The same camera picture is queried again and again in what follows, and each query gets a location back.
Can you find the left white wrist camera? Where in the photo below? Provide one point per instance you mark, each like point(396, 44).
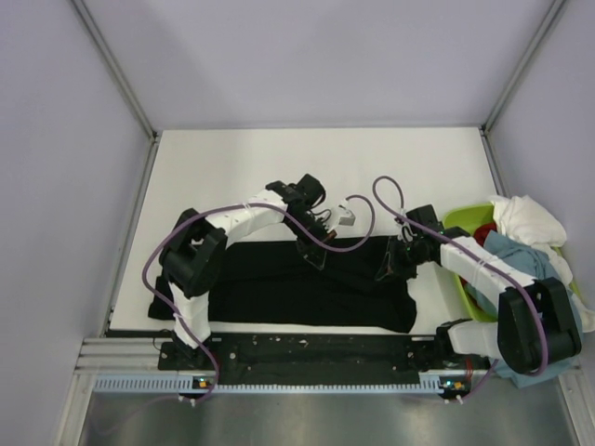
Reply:
point(341, 216)

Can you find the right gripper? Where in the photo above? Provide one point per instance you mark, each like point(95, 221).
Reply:
point(391, 262)

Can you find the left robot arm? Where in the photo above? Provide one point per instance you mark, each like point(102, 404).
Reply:
point(192, 261)

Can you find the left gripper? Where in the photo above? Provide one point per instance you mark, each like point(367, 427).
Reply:
point(311, 253)

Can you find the green plastic bin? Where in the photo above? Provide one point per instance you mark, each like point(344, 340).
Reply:
point(465, 218)

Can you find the black t shirt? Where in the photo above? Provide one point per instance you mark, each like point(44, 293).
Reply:
point(269, 282)

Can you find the red t shirt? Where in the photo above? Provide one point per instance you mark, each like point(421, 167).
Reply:
point(483, 231)

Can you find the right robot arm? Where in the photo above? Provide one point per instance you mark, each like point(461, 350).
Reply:
point(535, 325)

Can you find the right aluminium frame post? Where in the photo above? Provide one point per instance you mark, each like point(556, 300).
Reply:
point(522, 67)

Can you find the blue t shirt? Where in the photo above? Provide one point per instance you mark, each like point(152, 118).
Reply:
point(521, 380)

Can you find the left aluminium frame post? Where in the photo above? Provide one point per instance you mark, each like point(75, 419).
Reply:
point(113, 67)

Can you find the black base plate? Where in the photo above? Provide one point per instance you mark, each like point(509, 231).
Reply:
point(311, 359)

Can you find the aluminium frame post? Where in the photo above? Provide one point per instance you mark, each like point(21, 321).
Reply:
point(113, 67)
point(522, 67)

